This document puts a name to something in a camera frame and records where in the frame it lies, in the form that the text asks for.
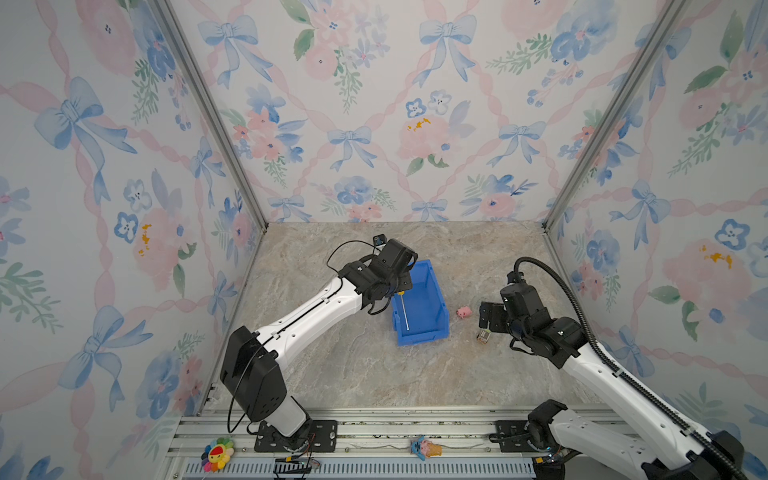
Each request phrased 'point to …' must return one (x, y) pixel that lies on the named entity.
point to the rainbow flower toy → (217, 454)
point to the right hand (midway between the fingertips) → (495, 308)
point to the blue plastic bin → (426, 311)
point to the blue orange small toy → (424, 449)
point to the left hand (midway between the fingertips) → (405, 275)
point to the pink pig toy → (464, 311)
